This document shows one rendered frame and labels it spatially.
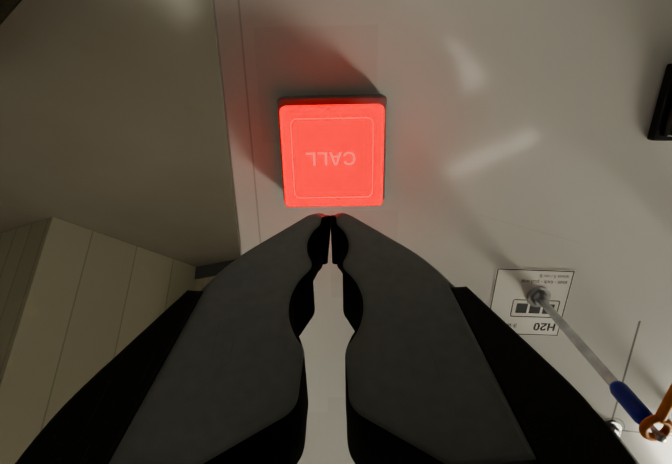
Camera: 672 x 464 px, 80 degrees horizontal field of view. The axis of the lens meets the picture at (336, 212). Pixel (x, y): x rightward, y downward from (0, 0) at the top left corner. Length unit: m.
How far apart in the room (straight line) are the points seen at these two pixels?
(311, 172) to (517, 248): 0.14
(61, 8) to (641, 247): 1.72
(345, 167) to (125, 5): 1.51
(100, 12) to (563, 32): 1.59
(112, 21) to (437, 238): 1.58
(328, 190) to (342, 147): 0.02
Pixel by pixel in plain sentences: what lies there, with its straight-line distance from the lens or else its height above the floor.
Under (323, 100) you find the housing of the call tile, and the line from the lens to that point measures 0.21.
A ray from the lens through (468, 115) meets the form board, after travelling 0.24.
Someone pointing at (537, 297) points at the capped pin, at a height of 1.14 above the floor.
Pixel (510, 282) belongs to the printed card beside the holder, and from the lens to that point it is 0.28.
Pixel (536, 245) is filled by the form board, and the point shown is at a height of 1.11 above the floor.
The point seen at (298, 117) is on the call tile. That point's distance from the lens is 0.20.
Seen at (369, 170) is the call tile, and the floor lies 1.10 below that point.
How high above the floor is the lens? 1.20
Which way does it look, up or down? 25 degrees down
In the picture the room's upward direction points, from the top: 179 degrees clockwise
